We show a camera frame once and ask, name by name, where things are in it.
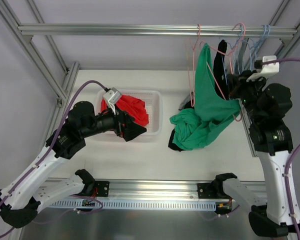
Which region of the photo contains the white perforated plastic basket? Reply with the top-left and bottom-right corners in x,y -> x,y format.
93,88 -> 163,143

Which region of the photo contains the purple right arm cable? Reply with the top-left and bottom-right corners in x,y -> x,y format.
199,57 -> 300,240

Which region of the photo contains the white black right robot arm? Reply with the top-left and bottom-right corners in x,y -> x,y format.
211,70 -> 300,238

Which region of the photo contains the green tank top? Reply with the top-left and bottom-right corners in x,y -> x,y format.
169,42 -> 241,151

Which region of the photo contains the black tank top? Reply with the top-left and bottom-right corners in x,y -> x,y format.
167,39 -> 235,152

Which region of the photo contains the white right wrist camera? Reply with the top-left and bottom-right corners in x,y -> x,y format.
246,55 -> 280,82

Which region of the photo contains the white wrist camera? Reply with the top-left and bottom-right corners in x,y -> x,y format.
246,55 -> 280,82
102,87 -> 122,115

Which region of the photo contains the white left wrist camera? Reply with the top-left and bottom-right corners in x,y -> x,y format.
102,87 -> 122,115

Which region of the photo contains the blue wire hanger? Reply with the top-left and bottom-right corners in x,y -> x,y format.
246,24 -> 271,70
225,22 -> 246,74

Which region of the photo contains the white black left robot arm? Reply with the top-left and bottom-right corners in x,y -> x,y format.
0,101 -> 147,229

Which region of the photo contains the white slotted cable duct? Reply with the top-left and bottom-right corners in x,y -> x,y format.
50,198 -> 217,212

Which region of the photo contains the red tank top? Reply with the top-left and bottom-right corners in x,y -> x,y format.
100,94 -> 150,127

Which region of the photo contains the pink wire hanger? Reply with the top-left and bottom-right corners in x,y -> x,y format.
201,22 -> 246,122
185,24 -> 201,107

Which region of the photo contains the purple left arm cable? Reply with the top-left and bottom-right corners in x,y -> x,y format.
0,79 -> 110,238

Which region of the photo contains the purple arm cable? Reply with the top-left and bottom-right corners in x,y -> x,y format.
0,79 -> 110,238
199,57 -> 300,240

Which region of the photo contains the grey tank top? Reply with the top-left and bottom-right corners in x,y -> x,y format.
178,37 -> 249,111

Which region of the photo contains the aluminium frame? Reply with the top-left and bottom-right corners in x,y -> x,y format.
0,0 -> 300,240

